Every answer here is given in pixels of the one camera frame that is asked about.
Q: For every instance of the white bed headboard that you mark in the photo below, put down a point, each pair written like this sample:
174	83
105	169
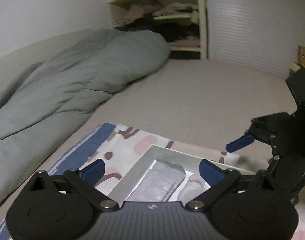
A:
42	50

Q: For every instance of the grey quilted duvet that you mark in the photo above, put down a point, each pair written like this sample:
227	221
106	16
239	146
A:
60	94

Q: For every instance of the open wardrobe shelf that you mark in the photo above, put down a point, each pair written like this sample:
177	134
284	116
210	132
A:
118	9

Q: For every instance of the white yarn ball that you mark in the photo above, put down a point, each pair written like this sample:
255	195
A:
195	186

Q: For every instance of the silver foil pouch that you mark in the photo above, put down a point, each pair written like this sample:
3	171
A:
162	182

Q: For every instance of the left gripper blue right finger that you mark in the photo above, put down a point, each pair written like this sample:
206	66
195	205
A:
221	182

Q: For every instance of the pink clothes on shelf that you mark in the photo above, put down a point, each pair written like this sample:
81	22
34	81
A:
178	22

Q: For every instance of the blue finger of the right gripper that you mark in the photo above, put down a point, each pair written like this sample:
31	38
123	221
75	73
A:
240	143

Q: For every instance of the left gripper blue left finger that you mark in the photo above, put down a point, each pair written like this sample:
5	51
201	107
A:
83	182

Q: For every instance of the white shallow cardboard box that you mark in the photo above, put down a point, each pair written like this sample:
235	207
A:
128	181

